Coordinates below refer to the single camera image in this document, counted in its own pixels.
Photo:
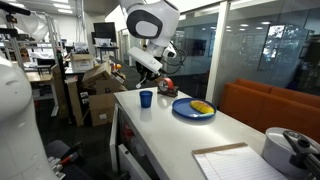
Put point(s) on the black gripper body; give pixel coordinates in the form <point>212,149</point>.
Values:
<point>150,76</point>

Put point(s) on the blue plastic cup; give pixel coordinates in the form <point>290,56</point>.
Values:
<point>146,99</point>

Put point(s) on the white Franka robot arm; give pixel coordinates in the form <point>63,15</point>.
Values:
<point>150,26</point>

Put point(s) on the small orange object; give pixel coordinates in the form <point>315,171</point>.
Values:
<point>118,66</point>

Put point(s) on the open cardboard box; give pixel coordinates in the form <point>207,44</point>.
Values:
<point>108,86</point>

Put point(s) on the blue round plate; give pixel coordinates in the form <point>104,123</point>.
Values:
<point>181,109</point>

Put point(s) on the tilted flat cardboard box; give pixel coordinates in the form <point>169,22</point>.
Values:
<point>96,74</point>

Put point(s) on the small dark table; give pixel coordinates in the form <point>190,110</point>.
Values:
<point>106,48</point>

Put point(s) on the large labelled cardboard box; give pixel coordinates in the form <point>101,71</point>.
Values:
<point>101,110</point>

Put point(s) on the red item in cabinet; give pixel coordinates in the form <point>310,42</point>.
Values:
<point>127,132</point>

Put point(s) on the white plastic tub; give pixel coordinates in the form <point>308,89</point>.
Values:
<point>102,42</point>

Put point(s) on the yellow toy corn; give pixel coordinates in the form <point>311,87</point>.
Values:
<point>201,106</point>

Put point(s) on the black computer monitor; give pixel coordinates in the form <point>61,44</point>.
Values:
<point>104,31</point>

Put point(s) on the white topped cardboard box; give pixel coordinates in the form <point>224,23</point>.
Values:
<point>81,62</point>

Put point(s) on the white cabinet door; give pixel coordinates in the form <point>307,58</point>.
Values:
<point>131,165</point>
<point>114,140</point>

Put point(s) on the white bottle in cabinet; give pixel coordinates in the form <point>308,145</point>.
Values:
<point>138,148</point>

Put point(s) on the tall cardboard panel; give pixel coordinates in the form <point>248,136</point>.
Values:
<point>75,103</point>

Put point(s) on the light wooden desk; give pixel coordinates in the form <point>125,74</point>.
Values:
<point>41,78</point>

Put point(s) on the red black hand tool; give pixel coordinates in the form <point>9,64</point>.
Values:
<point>70,156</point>

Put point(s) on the grey padded seat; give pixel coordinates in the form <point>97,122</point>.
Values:
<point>58,148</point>

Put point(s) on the orange sofa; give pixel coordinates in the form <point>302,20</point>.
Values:
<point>266,106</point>

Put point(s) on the white lined notepad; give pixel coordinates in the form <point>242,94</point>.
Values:
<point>236,165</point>

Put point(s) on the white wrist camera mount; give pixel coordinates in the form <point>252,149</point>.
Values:
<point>145,60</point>

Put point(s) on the silver metal bracket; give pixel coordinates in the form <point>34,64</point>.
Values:
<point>56,168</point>

